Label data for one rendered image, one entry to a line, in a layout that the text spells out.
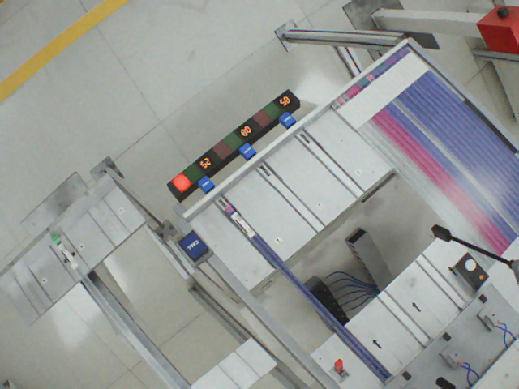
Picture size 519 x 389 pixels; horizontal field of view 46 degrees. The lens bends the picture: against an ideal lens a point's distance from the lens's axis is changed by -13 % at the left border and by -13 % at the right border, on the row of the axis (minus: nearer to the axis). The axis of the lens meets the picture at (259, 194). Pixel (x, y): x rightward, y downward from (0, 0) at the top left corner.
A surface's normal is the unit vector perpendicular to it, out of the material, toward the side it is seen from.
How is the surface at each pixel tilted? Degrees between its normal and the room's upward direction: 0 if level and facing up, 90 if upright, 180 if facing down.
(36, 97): 0
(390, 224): 0
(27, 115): 0
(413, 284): 44
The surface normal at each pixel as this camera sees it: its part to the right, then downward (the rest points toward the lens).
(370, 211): 0.41, 0.22
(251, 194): -0.05, -0.36
